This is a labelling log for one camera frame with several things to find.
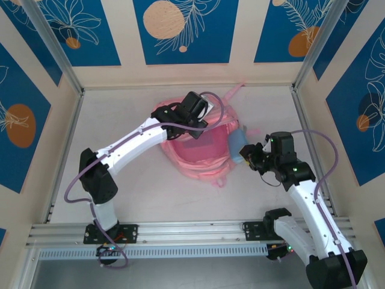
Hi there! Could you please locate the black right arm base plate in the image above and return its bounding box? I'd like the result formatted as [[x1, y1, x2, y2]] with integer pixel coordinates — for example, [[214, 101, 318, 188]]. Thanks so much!
[[242, 221, 300, 241]]

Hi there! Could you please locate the aluminium frame post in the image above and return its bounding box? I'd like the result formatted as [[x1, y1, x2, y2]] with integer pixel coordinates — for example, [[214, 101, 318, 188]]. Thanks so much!
[[22, 0, 85, 95], [293, 0, 345, 91]]

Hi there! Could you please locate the pink student backpack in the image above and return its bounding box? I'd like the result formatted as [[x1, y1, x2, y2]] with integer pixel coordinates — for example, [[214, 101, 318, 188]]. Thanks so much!
[[152, 82, 261, 188]]

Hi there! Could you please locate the aluminium mounting rail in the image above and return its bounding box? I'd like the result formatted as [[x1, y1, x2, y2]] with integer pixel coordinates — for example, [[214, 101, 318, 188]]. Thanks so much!
[[25, 218, 359, 248]]

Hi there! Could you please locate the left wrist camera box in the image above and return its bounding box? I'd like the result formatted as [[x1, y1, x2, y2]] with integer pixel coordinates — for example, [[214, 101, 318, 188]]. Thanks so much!
[[199, 94, 216, 114]]

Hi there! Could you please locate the grey metal sheet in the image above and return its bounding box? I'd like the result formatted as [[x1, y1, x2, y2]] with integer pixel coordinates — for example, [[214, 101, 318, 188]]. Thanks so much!
[[29, 258, 356, 289]]

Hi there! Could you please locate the aluminium side rail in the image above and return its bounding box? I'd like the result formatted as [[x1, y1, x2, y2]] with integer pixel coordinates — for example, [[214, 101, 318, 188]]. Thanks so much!
[[44, 90, 85, 223], [289, 86, 337, 217]]

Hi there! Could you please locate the light blue pencil case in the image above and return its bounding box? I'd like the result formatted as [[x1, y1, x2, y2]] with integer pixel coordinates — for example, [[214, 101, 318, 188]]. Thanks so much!
[[227, 129, 250, 166]]

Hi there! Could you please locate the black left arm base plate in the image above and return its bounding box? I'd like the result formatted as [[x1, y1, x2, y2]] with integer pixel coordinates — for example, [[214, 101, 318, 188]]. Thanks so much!
[[83, 223, 139, 244]]

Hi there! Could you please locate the grey slotted cable duct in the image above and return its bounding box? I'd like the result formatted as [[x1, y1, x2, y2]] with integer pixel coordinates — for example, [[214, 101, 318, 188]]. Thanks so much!
[[37, 243, 268, 260]]

